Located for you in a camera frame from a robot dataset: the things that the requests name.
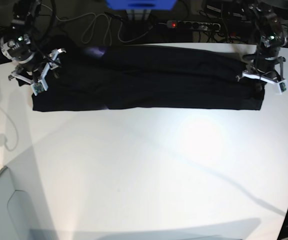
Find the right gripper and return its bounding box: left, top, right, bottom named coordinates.
left=8, top=48, right=67, bottom=87

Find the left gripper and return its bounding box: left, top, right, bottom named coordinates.
left=236, top=56, right=286, bottom=98

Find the black T-shirt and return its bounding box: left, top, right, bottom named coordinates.
left=32, top=46, right=264, bottom=112

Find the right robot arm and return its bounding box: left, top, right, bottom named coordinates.
left=0, top=0, right=65, bottom=91

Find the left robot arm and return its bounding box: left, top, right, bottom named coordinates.
left=236, top=0, right=288, bottom=95

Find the black power strip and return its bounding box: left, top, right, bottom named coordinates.
left=166, top=20, right=221, bottom=32

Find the blue box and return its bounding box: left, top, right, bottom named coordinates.
left=105, top=0, right=177, bottom=10

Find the grey panel at table corner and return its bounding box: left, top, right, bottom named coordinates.
left=0, top=166, right=77, bottom=240

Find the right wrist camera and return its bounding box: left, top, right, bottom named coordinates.
left=30, top=80, right=48, bottom=96

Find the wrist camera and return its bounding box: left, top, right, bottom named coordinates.
left=30, top=80, right=48, bottom=96
left=277, top=79, right=288, bottom=95

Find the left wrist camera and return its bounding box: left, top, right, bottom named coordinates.
left=277, top=79, right=288, bottom=95

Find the grey looped cable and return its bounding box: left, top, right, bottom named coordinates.
left=80, top=12, right=152, bottom=47

